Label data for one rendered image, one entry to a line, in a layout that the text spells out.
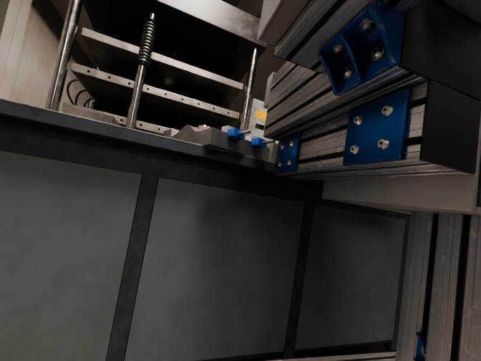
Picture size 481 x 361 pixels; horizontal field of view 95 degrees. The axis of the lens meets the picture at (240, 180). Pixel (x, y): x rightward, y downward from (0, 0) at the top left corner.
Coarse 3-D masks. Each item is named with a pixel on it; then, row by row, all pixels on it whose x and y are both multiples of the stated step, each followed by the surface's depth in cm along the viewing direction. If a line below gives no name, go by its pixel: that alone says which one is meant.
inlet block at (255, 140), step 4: (248, 136) 82; (252, 136) 81; (252, 140) 80; (256, 140) 78; (260, 140) 78; (264, 140) 79; (268, 140) 76; (272, 140) 74; (252, 144) 80; (256, 144) 78; (260, 144) 78; (264, 144) 79
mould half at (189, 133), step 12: (168, 132) 103; (180, 132) 91; (192, 132) 82; (204, 132) 74; (216, 132) 70; (204, 144) 72; (216, 144) 71; (228, 144) 73; (240, 144) 77; (252, 156) 80; (264, 156) 84
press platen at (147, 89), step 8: (72, 64) 134; (80, 72) 135; (88, 72) 137; (96, 72) 138; (104, 72) 140; (80, 80) 146; (104, 80) 140; (112, 80) 141; (120, 80) 143; (128, 80) 144; (128, 88) 147; (144, 88) 148; (152, 88) 149; (160, 96) 151; (168, 96) 153; (176, 96) 155; (184, 104) 158; (192, 104) 159; (200, 104) 161; (208, 104) 163; (216, 112) 165; (224, 112) 167; (232, 112) 169
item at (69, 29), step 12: (72, 0) 128; (72, 12) 128; (72, 24) 129; (72, 36) 129; (60, 48) 126; (252, 48) 171; (60, 60) 126; (252, 60) 169; (60, 72) 126; (252, 72) 168; (60, 84) 127; (252, 84) 168; (48, 96) 124; (60, 96) 128; (48, 108) 124; (96, 108) 192; (240, 120) 166
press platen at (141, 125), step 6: (66, 102) 132; (84, 108) 136; (108, 114) 140; (120, 120) 143; (126, 120) 144; (138, 120) 146; (138, 126) 146; (144, 126) 147; (150, 126) 149; (156, 126) 150; (156, 132) 150; (162, 132) 151
